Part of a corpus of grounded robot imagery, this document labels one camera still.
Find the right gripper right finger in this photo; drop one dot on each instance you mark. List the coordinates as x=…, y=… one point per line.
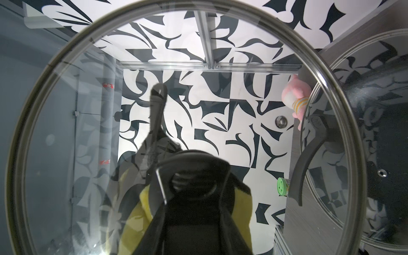
x=233, y=201

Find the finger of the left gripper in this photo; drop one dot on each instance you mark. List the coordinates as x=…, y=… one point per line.
x=157, y=146

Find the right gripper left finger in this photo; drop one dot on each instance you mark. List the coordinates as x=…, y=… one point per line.
x=162, y=235

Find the yellow microfiber cloth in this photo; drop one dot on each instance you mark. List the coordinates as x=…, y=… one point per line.
x=197, y=219

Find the glass pot lid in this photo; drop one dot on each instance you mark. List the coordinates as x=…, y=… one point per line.
x=73, y=171
x=376, y=143

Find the pink plush toy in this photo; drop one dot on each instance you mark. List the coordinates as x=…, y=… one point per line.
x=296, y=96

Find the left black frying pan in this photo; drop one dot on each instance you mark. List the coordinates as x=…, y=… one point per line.
x=382, y=143

